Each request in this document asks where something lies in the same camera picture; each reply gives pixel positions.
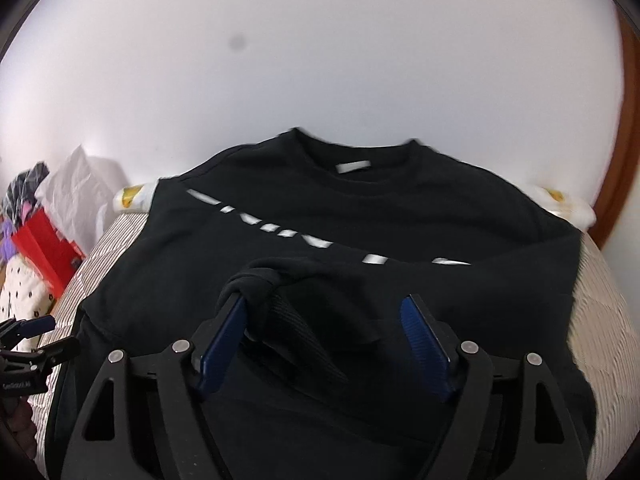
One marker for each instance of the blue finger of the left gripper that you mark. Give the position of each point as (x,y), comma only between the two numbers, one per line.
(37,326)

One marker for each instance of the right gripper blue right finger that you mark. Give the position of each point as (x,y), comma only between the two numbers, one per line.
(433,350)

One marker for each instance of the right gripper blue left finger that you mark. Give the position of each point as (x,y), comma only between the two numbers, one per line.
(215,343)

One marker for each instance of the black sweatshirt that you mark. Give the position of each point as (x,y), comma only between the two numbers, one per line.
(323,242)

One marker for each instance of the left hand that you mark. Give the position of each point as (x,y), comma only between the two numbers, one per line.
(18,430)

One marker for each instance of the white black dotted cloth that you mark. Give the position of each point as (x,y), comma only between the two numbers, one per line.
(24,294)

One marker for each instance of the red paper shopping bag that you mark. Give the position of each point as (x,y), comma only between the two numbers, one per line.
(55,258)

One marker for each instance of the purple cloth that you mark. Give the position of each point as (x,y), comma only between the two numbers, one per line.
(10,227)

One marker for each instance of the dark patterned cloth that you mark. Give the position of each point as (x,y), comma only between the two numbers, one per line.
(21,191)

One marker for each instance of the white plastic bag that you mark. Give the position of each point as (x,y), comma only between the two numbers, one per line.
(77,197)

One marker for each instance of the striped beige mattress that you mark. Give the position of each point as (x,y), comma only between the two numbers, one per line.
(604,342)

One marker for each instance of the brown wooden door frame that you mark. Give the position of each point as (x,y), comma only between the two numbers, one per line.
(624,163)

